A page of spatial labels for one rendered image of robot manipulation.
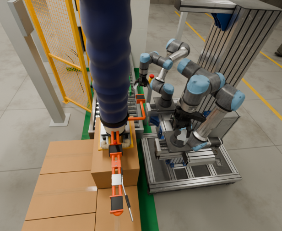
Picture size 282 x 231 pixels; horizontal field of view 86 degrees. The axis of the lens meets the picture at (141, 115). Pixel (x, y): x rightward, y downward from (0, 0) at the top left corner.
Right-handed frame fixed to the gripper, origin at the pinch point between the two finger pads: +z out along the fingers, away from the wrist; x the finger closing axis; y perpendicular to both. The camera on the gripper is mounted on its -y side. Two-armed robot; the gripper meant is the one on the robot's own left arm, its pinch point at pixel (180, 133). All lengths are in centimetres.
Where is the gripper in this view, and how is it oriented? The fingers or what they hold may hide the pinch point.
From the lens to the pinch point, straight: 87.6
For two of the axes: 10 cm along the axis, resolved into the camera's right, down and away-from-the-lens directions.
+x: 1.4, 7.4, -6.6
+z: -0.8, 6.7, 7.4
